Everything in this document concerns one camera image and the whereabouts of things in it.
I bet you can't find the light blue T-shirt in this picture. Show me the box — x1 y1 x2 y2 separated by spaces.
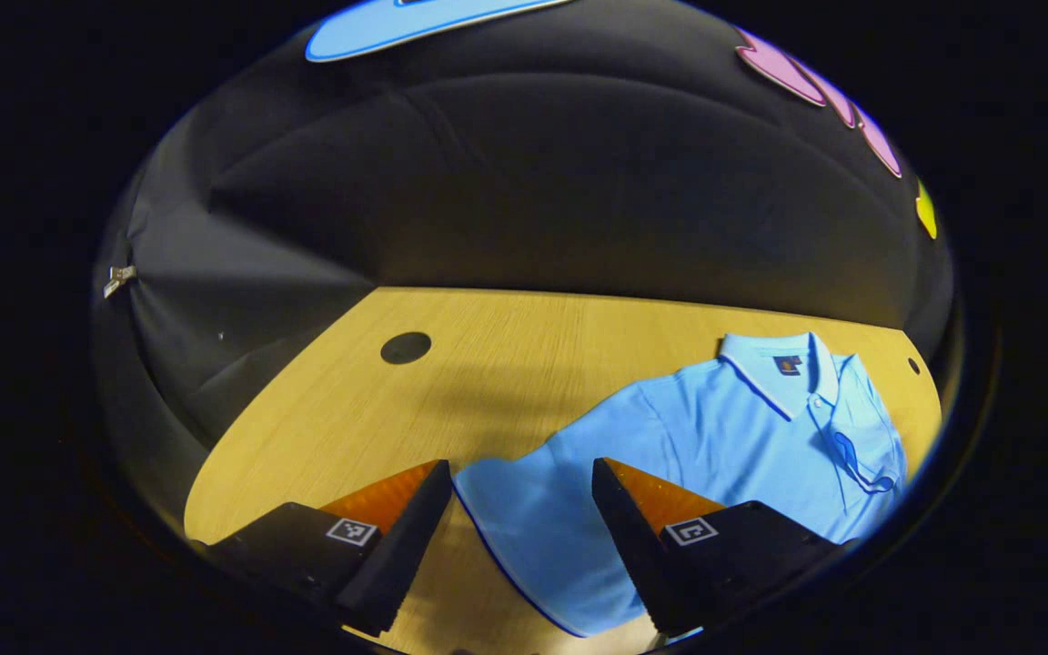
451 330 909 639

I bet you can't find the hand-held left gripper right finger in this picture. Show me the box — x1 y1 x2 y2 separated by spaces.
590 457 854 637

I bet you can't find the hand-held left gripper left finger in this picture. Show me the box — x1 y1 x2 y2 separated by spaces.
190 458 455 638

